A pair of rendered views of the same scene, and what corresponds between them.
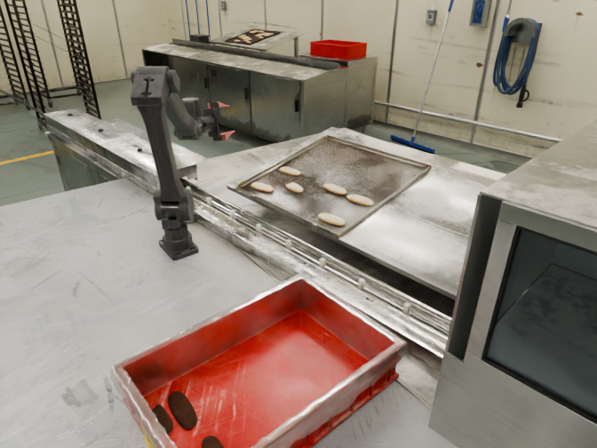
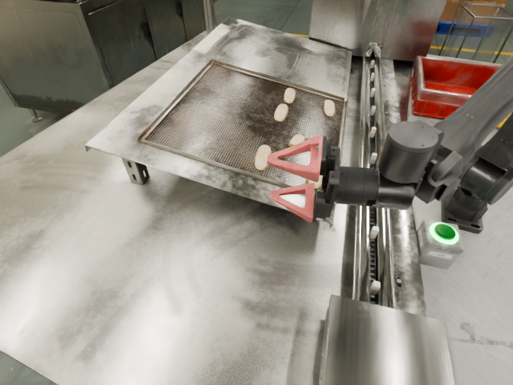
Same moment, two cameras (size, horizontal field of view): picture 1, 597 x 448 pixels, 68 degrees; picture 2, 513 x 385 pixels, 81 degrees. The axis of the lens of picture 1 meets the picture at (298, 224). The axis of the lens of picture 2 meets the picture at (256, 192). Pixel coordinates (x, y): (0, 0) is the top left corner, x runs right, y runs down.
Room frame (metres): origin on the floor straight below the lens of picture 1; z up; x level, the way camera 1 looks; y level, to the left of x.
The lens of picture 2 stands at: (1.90, 0.55, 1.41)
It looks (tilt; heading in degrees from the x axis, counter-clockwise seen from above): 45 degrees down; 239
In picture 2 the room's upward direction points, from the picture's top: straight up
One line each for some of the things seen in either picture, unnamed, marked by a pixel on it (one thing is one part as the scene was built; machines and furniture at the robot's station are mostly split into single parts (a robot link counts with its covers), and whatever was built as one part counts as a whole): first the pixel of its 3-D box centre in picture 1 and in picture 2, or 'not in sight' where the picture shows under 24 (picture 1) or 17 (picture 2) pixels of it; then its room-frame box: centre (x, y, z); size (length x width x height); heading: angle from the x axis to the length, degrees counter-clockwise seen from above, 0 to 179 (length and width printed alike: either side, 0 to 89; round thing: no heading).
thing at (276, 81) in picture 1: (251, 82); not in sight; (5.49, 0.56, 0.51); 3.00 x 1.26 x 1.03; 44
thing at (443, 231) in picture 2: not in sight; (443, 232); (1.36, 0.42, 0.90); 0.04 x 0.04 x 0.02
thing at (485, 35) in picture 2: not in sight; (468, 50); (-1.11, -0.86, 0.42); 0.40 x 0.31 x 0.67; 48
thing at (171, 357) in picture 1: (264, 372); (481, 92); (0.63, 0.07, 0.88); 0.49 x 0.34 x 0.10; 130
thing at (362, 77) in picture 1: (336, 96); not in sight; (5.05, -0.42, 0.44); 0.70 x 0.55 x 0.87; 44
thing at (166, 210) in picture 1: (173, 212); (480, 183); (1.20, 0.38, 0.94); 0.09 x 0.05 x 0.10; 1
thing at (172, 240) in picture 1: (177, 236); (466, 202); (1.18, 0.38, 0.86); 0.12 x 0.09 x 0.08; 37
